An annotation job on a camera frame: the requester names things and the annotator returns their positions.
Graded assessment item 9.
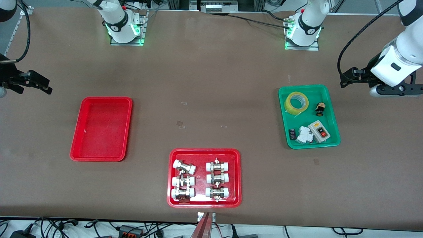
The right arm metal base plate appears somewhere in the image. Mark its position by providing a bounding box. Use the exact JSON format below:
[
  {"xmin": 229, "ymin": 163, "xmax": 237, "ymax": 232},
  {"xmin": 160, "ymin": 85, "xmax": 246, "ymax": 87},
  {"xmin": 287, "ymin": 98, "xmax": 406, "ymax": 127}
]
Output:
[{"xmin": 110, "ymin": 10, "xmax": 147, "ymax": 46}]

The red plastic tray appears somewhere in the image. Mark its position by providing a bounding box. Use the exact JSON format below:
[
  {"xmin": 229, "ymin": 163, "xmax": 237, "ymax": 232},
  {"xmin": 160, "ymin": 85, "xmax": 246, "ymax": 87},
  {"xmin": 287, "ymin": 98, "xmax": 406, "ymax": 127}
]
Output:
[
  {"xmin": 167, "ymin": 148, "xmax": 242, "ymax": 208},
  {"xmin": 70, "ymin": 97, "xmax": 133, "ymax": 162}
]

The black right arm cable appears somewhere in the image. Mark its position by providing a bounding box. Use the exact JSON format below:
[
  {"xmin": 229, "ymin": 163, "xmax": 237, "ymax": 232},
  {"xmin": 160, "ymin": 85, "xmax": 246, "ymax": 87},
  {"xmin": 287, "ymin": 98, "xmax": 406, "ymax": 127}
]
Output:
[{"xmin": 0, "ymin": 0, "xmax": 31, "ymax": 63}]

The yellow packing tape roll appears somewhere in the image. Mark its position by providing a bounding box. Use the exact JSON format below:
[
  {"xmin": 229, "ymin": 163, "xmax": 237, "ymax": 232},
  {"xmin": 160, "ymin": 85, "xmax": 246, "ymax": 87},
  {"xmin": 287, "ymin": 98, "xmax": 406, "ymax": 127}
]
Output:
[{"xmin": 284, "ymin": 92, "xmax": 309, "ymax": 115}]

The red metal bar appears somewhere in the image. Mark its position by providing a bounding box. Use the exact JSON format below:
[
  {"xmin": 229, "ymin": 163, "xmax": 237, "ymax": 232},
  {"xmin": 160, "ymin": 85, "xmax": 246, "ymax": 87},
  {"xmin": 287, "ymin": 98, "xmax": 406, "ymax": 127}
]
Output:
[{"xmin": 190, "ymin": 212, "xmax": 213, "ymax": 238}]

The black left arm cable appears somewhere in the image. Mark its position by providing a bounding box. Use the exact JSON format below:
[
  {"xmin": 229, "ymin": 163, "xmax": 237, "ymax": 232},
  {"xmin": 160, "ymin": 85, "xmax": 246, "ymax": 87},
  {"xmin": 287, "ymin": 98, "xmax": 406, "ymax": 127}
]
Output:
[{"xmin": 337, "ymin": 0, "xmax": 405, "ymax": 87}]

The white circuit breaker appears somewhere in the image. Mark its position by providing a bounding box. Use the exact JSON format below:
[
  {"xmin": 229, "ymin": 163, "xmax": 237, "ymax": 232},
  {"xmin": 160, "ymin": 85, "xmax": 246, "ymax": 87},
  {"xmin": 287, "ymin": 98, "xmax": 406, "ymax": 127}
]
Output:
[{"xmin": 295, "ymin": 126, "xmax": 314, "ymax": 144}]

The black table cable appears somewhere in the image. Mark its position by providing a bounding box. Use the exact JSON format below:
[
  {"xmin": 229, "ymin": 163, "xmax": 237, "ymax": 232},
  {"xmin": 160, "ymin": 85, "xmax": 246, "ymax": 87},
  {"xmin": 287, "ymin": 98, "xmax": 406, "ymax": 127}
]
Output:
[{"xmin": 228, "ymin": 10, "xmax": 294, "ymax": 28}]

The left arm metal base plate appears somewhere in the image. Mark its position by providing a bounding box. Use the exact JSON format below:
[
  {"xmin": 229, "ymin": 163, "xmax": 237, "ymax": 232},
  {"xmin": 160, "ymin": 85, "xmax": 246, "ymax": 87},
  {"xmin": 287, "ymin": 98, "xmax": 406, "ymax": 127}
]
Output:
[{"xmin": 285, "ymin": 33, "xmax": 320, "ymax": 51}]

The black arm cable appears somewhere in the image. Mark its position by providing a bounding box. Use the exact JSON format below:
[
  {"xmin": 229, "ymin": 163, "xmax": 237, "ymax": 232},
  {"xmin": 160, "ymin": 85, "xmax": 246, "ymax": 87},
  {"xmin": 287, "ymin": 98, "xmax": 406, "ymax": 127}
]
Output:
[
  {"xmin": 337, "ymin": 0, "xmax": 405, "ymax": 87},
  {"xmin": 0, "ymin": 0, "xmax": 31, "ymax": 63}
]

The green plastic tray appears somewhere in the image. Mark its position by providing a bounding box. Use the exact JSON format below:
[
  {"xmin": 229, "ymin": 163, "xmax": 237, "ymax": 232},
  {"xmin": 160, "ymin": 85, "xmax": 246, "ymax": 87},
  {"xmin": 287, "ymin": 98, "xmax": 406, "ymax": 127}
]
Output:
[{"xmin": 278, "ymin": 85, "xmax": 341, "ymax": 150}]

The black orange connector box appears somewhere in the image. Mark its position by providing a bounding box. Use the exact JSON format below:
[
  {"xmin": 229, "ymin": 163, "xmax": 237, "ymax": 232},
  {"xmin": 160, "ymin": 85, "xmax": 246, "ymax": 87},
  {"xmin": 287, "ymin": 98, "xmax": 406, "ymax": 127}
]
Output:
[{"xmin": 119, "ymin": 225, "xmax": 143, "ymax": 237}]

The grey switch box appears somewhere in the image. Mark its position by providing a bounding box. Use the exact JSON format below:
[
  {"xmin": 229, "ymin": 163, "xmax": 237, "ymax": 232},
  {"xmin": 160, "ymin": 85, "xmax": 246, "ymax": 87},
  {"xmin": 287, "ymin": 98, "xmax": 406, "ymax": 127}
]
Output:
[{"xmin": 307, "ymin": 121, "xmax": 331, "ymax": 143}]

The white capped metal pipe fitting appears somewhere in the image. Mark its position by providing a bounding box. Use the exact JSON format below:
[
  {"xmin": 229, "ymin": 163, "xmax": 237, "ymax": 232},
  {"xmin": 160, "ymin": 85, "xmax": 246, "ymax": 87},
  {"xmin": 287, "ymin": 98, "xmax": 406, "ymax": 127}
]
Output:
[
  {"xmin": 171, "ymin": 187, "xmax": 195, "ymax": 201},
  {"xmin": 206, "ymin": 158, "xmax": 230, "ymax": 172},
  {"xmin": 205, "ymin": 186, "xmax": 230, "ymax": 203},
  {"xmin": 172, "ymin": 175, "xmax": 195, "ymax": 188},
  {"xmin": 173, "ymin": 159, "xmax": 196, "ymax": 175},
  {"xmin": 206, "ymin": 172, "xmax": 229, "ymax": 184}
]

